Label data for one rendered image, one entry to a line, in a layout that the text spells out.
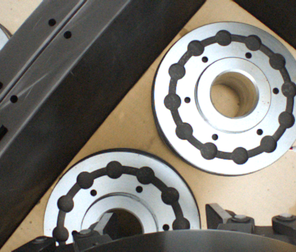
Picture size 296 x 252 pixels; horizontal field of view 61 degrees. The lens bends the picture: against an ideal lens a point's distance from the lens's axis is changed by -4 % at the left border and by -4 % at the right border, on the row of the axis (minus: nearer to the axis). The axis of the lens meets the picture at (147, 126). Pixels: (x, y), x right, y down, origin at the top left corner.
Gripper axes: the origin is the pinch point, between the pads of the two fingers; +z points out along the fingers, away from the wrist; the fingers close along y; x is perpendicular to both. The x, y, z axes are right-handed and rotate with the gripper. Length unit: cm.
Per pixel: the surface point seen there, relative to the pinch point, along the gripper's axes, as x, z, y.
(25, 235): -1.2, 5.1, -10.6
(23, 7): 17.3, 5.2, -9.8
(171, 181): 2.6, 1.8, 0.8
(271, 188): 0.8, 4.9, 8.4
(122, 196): 2.0, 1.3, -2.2
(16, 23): 16.0, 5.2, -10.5
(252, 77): 8.5, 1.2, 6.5
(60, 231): -0.2, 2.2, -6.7
